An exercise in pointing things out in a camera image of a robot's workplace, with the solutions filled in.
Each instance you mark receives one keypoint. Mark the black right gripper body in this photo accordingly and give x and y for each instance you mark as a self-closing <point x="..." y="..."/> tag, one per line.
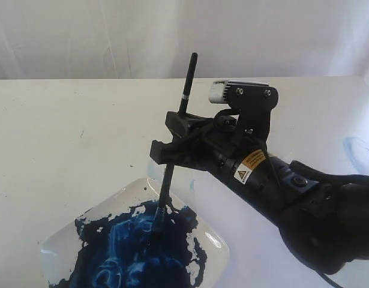
<point x="235" y="157"/>

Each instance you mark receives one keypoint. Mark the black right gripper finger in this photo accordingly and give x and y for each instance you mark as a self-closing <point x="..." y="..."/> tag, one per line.
<point x="178" y="153"/>
<point x="188" y="127"/>

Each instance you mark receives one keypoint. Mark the black paintbrush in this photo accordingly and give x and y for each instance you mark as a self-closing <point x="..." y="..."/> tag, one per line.
<point x="158" y="223"/>

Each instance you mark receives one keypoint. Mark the white paper sheet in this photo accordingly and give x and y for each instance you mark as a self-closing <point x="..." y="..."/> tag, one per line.
<point x="323" y="219"/>

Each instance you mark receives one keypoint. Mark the white square paint dish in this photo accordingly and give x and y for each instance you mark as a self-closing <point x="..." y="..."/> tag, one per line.
<point x="109" y="245"/>

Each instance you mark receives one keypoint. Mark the white backdrop curtain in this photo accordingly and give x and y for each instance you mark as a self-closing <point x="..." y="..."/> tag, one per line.
<point x="146" y="39"/>

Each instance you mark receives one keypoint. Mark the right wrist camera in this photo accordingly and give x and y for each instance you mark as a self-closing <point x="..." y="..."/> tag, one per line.
<point x="252" y="102"/>

